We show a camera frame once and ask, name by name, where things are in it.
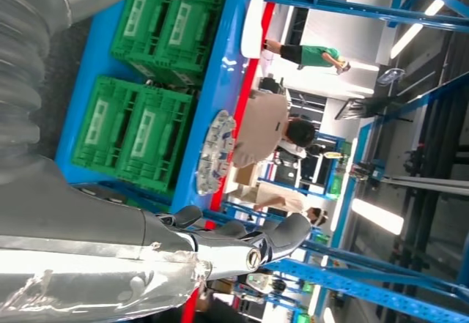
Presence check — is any white curved panel part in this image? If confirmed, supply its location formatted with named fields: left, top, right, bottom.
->
left=241, top=0, right=269, bottom=61

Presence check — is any green plastic crate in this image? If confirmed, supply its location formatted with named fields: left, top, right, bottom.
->
left=115, top=87, right=195, bottom=196
left=110, top=0, right=171, bottom=74
left=154, top=0, right=230, bottom=89
left=71, top=75, right=138, bottom=171

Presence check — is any silver wheel hubcap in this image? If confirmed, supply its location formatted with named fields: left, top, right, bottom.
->
left=196, top=109, right=237, bottom=196

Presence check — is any brown cardboard box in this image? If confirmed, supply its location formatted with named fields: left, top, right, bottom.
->
left=234, top=163, right=258, bottom=187

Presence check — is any red barrier belt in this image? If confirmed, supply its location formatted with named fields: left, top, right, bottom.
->
left=181, top=0, right=285, bottom=323

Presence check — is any long ceiling light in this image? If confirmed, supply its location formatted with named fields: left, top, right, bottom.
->
left=351, top=198, right=404, bottom=237
left=390, top=0, right=461, bottom=60

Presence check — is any round fan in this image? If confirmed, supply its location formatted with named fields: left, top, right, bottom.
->
left=377, top=68, right=406, bottom=86

